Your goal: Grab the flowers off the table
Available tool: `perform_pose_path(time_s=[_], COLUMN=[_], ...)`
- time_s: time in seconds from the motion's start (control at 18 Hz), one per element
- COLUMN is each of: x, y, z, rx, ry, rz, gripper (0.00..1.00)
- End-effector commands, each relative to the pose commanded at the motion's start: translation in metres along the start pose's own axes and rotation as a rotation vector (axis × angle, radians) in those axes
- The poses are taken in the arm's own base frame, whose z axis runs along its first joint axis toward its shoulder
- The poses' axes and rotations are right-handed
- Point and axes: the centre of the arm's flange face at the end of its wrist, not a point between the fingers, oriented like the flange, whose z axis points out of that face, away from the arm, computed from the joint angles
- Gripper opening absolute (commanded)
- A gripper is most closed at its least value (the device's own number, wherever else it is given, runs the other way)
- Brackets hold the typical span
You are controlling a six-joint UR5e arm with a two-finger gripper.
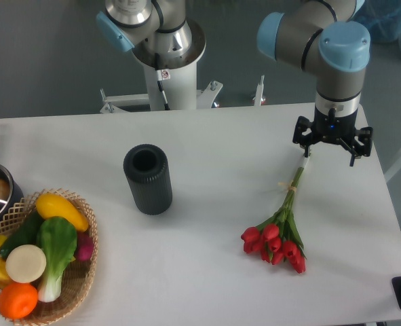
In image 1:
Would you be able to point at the purple beet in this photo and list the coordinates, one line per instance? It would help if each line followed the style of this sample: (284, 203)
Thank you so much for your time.
(85, 247)

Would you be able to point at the green bok choy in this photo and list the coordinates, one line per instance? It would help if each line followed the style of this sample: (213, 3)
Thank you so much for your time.
(57, 238)

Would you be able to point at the blue plastic bag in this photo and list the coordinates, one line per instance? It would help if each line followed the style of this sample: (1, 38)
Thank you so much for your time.
(382, 19)

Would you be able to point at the woven bamboo basket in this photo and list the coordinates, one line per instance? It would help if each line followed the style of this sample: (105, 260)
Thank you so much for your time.
(79, 275)

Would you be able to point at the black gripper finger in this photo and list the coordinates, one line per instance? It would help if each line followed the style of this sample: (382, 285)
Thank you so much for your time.
(306, 134)
(356, 147)

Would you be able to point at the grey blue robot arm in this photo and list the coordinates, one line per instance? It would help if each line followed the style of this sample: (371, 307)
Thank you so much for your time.
(323, 40)

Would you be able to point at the cream round radish slice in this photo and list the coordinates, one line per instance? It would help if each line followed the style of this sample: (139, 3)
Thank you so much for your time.
(25, 263)

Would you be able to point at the orange fruit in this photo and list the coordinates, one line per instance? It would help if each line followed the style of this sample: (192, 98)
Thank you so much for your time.
(18, 300)

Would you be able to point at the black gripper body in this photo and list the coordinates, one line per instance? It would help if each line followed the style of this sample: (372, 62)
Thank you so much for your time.
(332, 127)

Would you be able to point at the dark grey ribbed vase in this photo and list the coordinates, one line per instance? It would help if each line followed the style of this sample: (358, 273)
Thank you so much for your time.
(147, 170)

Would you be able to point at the dark green cucumber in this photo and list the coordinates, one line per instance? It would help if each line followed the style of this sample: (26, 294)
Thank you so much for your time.
(26, 234)

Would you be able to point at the red tulip bouquet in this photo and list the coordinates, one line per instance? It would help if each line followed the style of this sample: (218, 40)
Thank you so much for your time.
(277, 239)

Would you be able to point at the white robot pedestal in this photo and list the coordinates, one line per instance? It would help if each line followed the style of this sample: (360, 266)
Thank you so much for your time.
(167, 89)

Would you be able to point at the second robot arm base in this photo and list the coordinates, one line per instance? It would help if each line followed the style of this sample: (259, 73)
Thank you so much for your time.
(159, 33)

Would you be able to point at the yellow squash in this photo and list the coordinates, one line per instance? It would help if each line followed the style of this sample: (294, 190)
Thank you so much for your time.
(52, 205)

